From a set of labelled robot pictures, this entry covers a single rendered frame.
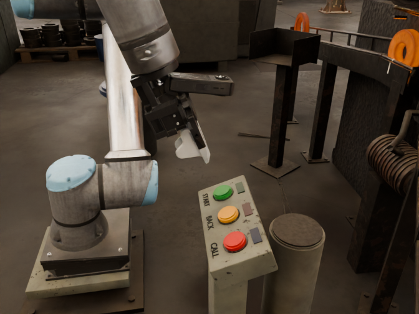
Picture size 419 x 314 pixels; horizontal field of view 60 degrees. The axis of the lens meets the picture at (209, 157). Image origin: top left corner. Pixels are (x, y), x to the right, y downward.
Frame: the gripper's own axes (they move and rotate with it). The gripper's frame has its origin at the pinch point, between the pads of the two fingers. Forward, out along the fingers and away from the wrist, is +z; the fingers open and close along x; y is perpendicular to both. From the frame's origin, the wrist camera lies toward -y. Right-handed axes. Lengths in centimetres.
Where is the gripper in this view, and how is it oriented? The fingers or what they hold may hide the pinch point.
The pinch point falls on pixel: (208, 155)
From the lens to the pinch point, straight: 71.0
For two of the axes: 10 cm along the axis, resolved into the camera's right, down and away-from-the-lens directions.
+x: 1.3, 4.7, -8.7
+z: 3.4, 8.1, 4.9
